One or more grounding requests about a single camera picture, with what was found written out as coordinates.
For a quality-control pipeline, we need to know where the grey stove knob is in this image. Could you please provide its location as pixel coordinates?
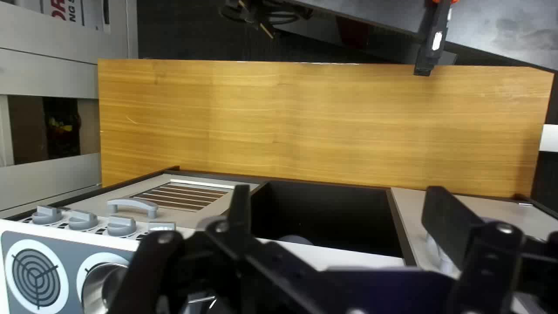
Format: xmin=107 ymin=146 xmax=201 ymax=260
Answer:
xmin=105 ymin=214 xmax=140 ymax=237
xmin=147 ymin=219 xmax=179 ymax=235
xmin=32 ymin=204 xmax=65 ymax=226
xmin=67 ymin=209 xmax=102 ymax=230

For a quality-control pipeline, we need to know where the grey oven door handle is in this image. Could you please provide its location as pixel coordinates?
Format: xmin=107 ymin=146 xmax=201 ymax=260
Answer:
xmin=107 ymin=197 xmax=161 ymax=219

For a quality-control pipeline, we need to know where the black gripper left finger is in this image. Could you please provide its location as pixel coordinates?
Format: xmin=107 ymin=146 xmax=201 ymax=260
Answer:
xmin=109 ymin=183 xmax=329 ymax=314

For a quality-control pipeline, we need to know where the white oven door with vents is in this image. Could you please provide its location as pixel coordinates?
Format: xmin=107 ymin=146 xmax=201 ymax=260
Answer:
xmin=60 ymin=172 xmax=262 ymax=235

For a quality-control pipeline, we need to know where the white sign red lettering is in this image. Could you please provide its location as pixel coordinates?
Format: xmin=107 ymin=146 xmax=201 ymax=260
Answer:
xmin=41 ymin=0 xmax=112 ymax=29

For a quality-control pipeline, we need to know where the black robot table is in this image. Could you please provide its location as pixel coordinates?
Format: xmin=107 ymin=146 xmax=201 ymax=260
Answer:
xmin=278 ymin=0 xmax=558 ymax=73

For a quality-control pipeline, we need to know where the toy kitchen playset body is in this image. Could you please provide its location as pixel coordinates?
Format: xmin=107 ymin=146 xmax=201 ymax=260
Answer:
xmin=0 ymin=167 xmax=558 ymax=314

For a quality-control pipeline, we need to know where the shiny steel toy bowl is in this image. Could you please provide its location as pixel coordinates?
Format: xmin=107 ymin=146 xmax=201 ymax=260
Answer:
xmin=86 ymin=261 xmax=128 ymax=314

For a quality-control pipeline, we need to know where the white fridge door with dispenser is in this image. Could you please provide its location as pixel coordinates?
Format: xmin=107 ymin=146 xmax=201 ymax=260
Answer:
xmin=388 ymin=185 xmax=558 ymax=280

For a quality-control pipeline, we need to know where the black cable bundle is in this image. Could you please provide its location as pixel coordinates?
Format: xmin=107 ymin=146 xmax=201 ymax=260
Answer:
xmin=220 ymin=0 xmax=302 ymax=41

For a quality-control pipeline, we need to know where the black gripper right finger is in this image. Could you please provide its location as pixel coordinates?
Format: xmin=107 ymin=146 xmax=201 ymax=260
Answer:
xmin=423 ymin=185 xmax=558 ymax=314

